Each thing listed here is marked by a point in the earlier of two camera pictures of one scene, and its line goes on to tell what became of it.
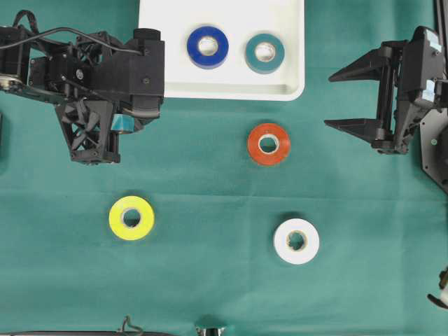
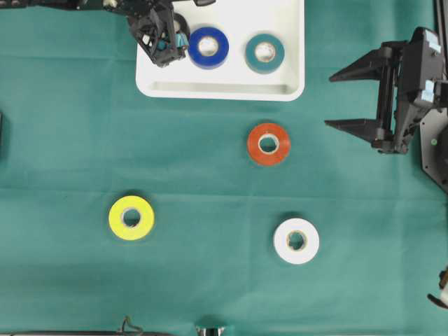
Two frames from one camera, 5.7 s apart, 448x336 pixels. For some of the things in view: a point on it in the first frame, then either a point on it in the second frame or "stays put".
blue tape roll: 204,61 stays put
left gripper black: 86,125 → 162,33
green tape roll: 264,67 stays put
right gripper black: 399,111 stays put
